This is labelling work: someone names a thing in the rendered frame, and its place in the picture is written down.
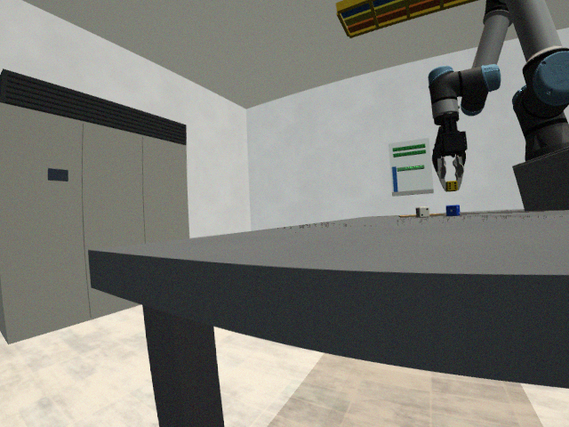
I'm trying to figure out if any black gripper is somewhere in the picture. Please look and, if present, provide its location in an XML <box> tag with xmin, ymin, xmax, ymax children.
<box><xmin>432</xmin><ymin>112</ymin><xmax>468</xmax><ymax>191</ymax></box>

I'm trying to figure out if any yellow die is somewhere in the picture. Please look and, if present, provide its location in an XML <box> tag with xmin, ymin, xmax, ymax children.
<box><xmin>446</xmin><ymin>181</ymin><xmax>458</xmax><ymax>192</ymax></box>

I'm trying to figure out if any blue die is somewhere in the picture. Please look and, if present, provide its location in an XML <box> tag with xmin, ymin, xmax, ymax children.
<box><xmin>446</xmin><ymin>205</ymin><xmax>460</xmax><ymax>216</ymax></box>

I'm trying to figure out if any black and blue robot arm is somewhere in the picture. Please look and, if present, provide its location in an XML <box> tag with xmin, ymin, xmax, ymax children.
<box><xmin>429</xmin><ymin>0</ymin><xmax>569</xmax><ymax>161</ymax></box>

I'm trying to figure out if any white die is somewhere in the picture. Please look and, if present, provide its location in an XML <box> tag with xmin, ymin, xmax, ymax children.
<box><xmin>416</xmin><ymin>206</ymin><xmax>429</xmax><ymax>218</ymax></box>

